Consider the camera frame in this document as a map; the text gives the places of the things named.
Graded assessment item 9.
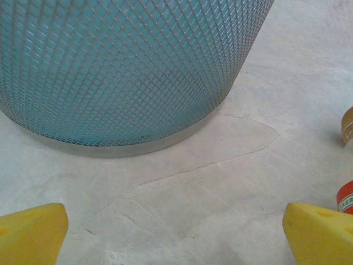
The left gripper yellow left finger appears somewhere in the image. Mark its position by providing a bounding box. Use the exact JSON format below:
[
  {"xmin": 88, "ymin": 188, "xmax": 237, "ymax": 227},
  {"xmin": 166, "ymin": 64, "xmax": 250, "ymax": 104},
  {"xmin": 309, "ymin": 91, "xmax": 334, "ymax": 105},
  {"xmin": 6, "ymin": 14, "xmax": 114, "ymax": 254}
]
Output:
[{"xmin": 0, "ymin": 203, "xmax": 69, "ymax": 265}]

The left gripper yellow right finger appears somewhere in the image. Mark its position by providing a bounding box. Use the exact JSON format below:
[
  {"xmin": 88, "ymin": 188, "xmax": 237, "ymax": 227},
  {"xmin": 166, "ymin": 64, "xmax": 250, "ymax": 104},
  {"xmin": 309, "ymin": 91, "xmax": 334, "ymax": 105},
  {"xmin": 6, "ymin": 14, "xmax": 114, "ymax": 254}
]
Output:
[{"xmin": 282, "ymin": 202, "xmax": 353, "ymax": 265}]

